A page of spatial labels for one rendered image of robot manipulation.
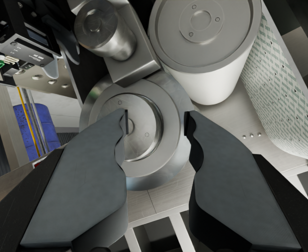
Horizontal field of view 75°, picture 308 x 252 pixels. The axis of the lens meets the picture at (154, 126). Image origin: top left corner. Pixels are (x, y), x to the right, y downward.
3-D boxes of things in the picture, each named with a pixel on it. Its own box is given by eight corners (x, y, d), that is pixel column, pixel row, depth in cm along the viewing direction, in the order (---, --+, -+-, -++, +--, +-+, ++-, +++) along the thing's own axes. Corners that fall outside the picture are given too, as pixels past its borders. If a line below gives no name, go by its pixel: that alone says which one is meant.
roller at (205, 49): (230, -60, 21) (284, 37, 19) (222, 43, 46) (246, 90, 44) (133, 4, 24) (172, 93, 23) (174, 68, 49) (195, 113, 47)
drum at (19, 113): (-13, 119, 266) (6, 184, 253) (18, 99, 249) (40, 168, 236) (30, 121, 325) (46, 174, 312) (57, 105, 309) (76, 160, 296)
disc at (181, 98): (163, 41, 23) (219, 164, 21) (165, 42, 23) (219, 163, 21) (63, 98, 27) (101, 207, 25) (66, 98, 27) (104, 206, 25)
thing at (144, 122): (172, 129, 20) (121, 176, 22) (176, 129, 22) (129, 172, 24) (127, 77, 22) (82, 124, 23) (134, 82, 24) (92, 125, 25)
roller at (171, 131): (155, 59, 23) (197, 155, 21) (187, 97, 47) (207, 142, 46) (75, 103, 26) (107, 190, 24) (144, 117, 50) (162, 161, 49)
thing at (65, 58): (46, 1, 30) (86, 115, 27) (118, 57, 52) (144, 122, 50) (43, 3, 30) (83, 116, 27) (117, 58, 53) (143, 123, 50)
